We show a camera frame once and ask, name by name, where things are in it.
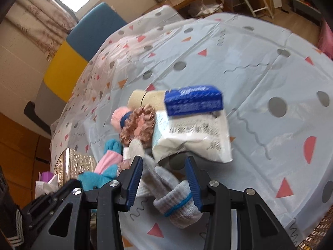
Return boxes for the woven floor mat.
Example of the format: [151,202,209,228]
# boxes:
[297,208,333,250]

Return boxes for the dark striped clothing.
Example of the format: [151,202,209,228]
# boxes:
[0,165,26,250]

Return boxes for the white wicker basket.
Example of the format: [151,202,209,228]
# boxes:
[190,0,224,17]

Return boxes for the patterned bed sheet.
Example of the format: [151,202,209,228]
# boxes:
[49,5,333,250]

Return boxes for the pink towel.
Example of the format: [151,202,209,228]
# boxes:
[111,106,136,131]

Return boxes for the beige patterned curtain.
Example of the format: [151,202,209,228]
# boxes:
[5,0,78,60]

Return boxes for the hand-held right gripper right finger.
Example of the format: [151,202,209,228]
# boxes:
[185,156,297,250]

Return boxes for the purple box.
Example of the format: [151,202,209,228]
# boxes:
[39,171,56,183]

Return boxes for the beige cloth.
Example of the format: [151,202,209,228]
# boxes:
[127,90,167,110]

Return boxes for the blue plush toy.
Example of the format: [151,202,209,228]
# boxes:
[77,139,125,190]

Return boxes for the pink brown scrunchie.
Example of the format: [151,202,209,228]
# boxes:
[120,105,157,149]

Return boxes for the white tissue paper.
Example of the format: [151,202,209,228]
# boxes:
[35,181,58,196]

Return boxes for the grey yellow blue headboard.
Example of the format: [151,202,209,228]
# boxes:
[35,2,128,103]

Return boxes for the grey cabinet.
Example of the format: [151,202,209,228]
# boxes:
[289,0,323,24]

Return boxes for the gold woven tissue basket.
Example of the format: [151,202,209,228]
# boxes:
[53,148,98,188]

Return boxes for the white sock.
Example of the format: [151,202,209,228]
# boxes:
[135,155,183,198]

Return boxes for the wooden wardrobe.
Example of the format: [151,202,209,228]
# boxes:
[0,112,52,209]

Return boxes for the grey sock with blue stripe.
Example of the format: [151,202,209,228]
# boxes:
[153,180,202,230]

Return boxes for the pink cloth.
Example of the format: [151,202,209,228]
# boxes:
[317,18,333,60]

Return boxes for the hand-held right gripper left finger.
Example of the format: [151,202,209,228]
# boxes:
[22,156,143,250]

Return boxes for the blue tissue packet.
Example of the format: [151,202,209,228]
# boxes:
[163,85,224,117]

